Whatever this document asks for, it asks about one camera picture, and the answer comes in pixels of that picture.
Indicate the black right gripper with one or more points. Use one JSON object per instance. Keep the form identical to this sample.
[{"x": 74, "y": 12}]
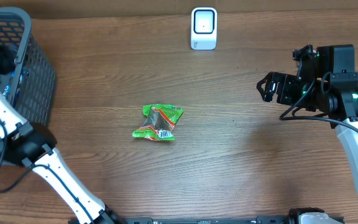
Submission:
[{"x": 270, "y": 79}]

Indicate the green snack packet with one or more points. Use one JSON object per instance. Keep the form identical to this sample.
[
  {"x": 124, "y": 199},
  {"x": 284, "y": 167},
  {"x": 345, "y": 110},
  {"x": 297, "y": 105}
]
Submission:
[{"x": 160, "y": 122}]

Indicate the blue Oreo cookie pack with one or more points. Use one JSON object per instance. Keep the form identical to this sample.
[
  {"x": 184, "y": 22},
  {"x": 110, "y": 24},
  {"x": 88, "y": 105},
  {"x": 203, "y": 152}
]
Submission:
[{"x": 14, "y": 90}]

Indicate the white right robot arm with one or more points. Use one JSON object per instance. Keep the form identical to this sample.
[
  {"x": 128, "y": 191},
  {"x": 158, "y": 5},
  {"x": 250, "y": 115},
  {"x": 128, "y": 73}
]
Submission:
[{"x": 325, "y": 88}]

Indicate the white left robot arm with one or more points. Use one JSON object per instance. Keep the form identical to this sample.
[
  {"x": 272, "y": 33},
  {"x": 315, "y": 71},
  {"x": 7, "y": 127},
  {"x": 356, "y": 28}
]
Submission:
[{"x": 33, "y": 146}]

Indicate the white barcode scanner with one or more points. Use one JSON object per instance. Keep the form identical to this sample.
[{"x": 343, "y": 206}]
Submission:
[{"x": 204, "y": 22}]

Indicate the grey plastic mesh basket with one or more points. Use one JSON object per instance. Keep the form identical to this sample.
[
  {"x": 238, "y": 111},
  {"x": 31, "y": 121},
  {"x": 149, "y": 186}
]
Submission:
[{"x": 36, "y": 96}]

